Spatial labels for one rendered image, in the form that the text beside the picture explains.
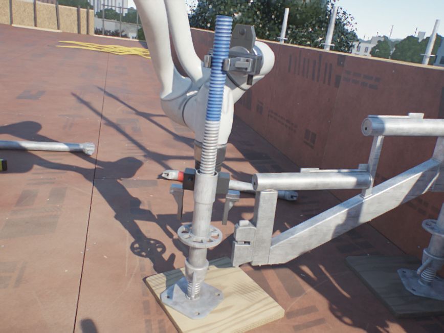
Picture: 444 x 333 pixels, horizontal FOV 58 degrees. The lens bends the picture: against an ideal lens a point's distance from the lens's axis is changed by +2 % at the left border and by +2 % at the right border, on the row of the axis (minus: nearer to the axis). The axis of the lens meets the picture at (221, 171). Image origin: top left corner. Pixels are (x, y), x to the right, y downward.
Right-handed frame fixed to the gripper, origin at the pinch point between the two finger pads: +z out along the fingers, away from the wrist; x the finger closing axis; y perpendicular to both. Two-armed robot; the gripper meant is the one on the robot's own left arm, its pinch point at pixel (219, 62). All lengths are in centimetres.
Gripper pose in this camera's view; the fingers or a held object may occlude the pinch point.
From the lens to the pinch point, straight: 95.7
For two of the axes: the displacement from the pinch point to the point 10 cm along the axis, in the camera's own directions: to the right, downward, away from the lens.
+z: -3.6, 2.8, -8.9
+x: -9.3, -2.3, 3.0
